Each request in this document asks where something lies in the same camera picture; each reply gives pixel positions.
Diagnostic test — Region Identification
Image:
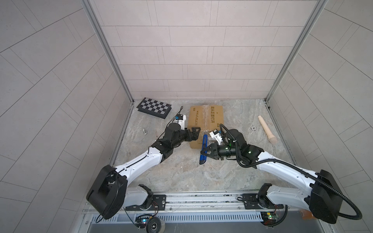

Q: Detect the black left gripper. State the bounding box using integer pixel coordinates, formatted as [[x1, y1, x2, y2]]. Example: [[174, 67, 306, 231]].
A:
[[169, 128, 201, 150]]

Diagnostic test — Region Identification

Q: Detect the blue box cutter knife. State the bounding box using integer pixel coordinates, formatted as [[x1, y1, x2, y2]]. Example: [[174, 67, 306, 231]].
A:
[[199, 134, 208, 165]]

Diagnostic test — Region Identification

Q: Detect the brown cardboard express box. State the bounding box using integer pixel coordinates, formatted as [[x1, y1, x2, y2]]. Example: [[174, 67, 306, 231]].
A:
[[187, 105, 224, 149]]

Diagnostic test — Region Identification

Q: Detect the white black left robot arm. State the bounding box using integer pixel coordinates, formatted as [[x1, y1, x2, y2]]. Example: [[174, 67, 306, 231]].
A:
[[86, 123, 201, 219]]

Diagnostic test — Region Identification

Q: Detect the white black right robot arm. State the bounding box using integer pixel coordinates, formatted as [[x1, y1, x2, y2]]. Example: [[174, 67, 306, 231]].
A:
[[201, 129, 344, 224]]

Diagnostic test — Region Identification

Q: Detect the clear packing tape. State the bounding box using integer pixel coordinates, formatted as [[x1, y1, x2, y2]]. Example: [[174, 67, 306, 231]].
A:
[[202, 105, 216, 132]]

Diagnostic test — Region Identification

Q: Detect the black white chessboard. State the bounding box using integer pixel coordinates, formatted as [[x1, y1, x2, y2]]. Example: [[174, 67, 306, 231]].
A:
[[137, 98, 172, 119]]

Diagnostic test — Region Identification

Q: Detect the green circuit board right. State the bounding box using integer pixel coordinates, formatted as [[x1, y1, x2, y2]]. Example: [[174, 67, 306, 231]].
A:
[[260, 212, 278, 226]]

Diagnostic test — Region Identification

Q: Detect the round black speaker device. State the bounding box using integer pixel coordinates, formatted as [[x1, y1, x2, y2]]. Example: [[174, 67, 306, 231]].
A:
[[135, 214, 166, 233]]

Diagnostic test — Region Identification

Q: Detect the brown jar black lid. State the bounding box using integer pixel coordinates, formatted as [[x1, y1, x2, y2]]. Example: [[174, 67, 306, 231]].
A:
[[300, 210, 316, 220]]

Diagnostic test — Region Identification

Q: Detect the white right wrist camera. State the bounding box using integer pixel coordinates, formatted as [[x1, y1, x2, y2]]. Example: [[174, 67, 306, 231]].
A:
[[209, 129, 223, 145]]

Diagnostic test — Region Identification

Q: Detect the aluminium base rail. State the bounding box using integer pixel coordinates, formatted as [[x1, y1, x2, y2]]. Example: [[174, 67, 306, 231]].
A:
[[77, 191, 334, 233]]

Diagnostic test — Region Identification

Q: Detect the cream plastic handle tool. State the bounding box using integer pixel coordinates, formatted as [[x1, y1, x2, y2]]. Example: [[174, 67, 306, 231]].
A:
[[258, 116, 278, 144]]

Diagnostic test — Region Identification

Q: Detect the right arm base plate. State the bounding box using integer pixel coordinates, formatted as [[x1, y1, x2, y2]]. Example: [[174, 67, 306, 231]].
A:
[[237, 193, 284, 210]]

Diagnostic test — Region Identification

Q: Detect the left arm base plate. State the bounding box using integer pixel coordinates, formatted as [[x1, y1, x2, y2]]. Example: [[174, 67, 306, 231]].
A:
[[125, 194, 167, 211]]

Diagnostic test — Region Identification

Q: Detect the black corrugated cable conduit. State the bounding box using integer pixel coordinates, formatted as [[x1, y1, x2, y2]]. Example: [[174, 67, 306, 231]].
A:
[[219, 123, 363, 220]]

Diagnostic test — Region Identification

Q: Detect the aluminium corner post left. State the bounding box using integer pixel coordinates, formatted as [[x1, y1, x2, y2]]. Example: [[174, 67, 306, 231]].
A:
[[81, 0, 135, 105]]

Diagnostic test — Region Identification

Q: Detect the aluminium corner post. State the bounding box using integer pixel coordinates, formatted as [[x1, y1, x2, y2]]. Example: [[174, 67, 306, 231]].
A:
[[81, 0, 135, 105], [264, 0, 328, 105]]

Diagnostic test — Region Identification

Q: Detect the aluminium corner post right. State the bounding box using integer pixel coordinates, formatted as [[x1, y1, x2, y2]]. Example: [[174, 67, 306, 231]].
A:
[[264, 0, 328, 105]]

